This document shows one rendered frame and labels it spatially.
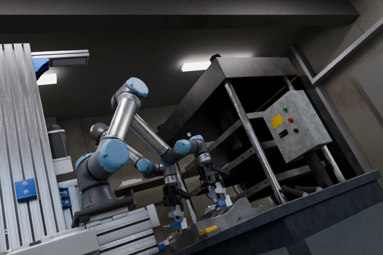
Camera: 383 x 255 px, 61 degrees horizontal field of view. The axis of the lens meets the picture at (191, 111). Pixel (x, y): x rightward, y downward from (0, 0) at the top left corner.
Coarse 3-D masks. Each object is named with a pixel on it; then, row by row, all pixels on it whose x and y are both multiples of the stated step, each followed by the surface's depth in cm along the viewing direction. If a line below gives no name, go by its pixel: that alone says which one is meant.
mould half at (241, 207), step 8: (240, 200) 180; (232, 208) 175; (240, 208) 178; (248, 208) 180; (256, 208) 182; (264, 208) 185; (216, 216) 168; (224, 216) 170; (232, 216) 173; (248, 216) 177; (192, 224) 164; (200, 224) 162; (208, 224) 164; (216, 224) 166; (224, 224) 168; (232, 224) 170; (184, 232) 171; (192, 232) 164; (184, 240) 172; (192, 240) 165
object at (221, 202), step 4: (228, 196) 163; (220, 200) 160; (224, 200) 161; (228, 200) 162; (216, 204) 160; (220, 204) 159; (224, 204) 160; (228, 204) 160; (232, 204) 162; (208, 208) 157; (224, 208) 164
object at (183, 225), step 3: (177, 219) 179; (180, 219) 176; (183, 219) 177; (174, 222) 174; (177, 222) 175; (180, 222) 176; (183, 222) 176; (165, 225) 173; (168, 225) 174; (171, 225) 174; (174, 225) 174; (177, 225) 174; (180, 225) 175; (183, 225) 175; (186, 225) 176; (180, 228) 176; (183, 228) 175
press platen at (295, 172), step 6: (324, 162) 257; (336, 162) 264; (300, 168) 241; (306, 168) 244; (276, 174) 227; (282, 174) 230; (288, 174) 232; (294, 174) 235; (300, 174) 240; (264, 180) 231; (258, 186) 237; (264, 186) 231; (246, 192) 248; (252, 192) 242; (234, 198) 261; (240, 198) 255; (204, 216) 299; (210, 216) 291
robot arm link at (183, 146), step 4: (180, 140) 163; (184, 140) 164; (188, 140) 166; (192, 140) 169; (176, 144) 164; (180, 144) 162; (184, 144) 161; (188, 144) 163; (192, 144) 165; (196, 144) 168; (176, 148) 164; (180, 148) 162; (184, 148) 161; (188, 148) 162; (192, 148) 165; (196, 148) 167; (172, 152) 168; (176, 152) 164; (180, 152) 162; (184, 152) 162; (188, 152) 163; (192, 152) 166; (196, 152) 168; (176, 156) 167; (180, 156) 166; (184, 156) 167
